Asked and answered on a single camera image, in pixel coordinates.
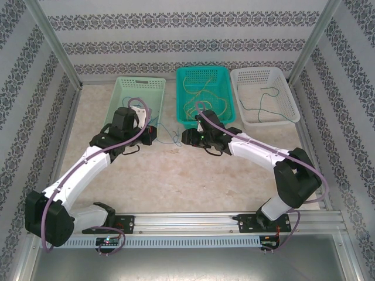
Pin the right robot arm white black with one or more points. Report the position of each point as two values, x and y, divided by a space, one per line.
255 149

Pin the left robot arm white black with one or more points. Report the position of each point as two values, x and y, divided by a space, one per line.
85 167

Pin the light green perforated plastic basket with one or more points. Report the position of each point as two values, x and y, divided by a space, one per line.
132 87

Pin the teal perforated plastic basket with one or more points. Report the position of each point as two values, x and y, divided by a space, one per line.
205 73

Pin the white perforated plastic basket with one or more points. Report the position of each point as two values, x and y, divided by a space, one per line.
263 76

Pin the small right circuit board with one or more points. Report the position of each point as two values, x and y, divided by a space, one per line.
271 241

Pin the small circuit board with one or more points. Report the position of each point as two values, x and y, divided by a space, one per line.
271 241
107 241

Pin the small left circuit board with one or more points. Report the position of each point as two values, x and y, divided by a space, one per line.
107 241

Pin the grey metal front panel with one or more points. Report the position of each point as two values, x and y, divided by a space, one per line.
187 266

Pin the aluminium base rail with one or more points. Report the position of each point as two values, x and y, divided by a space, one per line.
187 222

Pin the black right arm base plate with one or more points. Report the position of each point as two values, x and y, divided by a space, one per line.
247 224

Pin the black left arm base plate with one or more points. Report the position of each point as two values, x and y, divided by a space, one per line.
126 224

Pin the aluminium frame post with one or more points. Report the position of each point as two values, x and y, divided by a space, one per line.
315 41
52 41

